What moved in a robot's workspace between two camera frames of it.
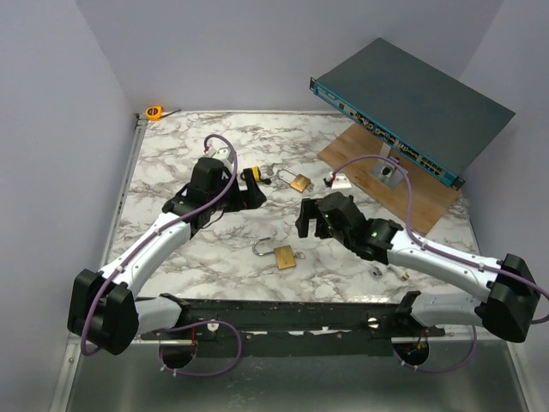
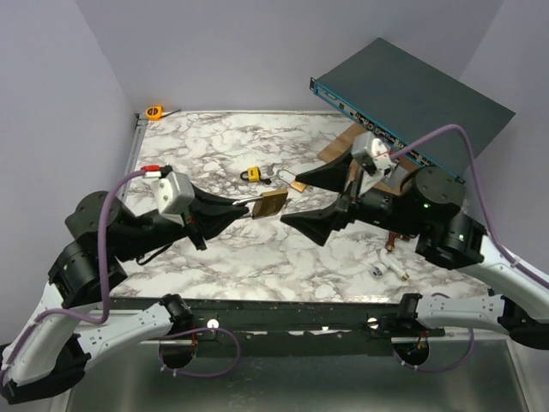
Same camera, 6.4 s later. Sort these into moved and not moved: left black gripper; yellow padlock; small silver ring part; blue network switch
Moved: left black gripper
Not moved: blue network switch; small silver ring part; yellow padlock
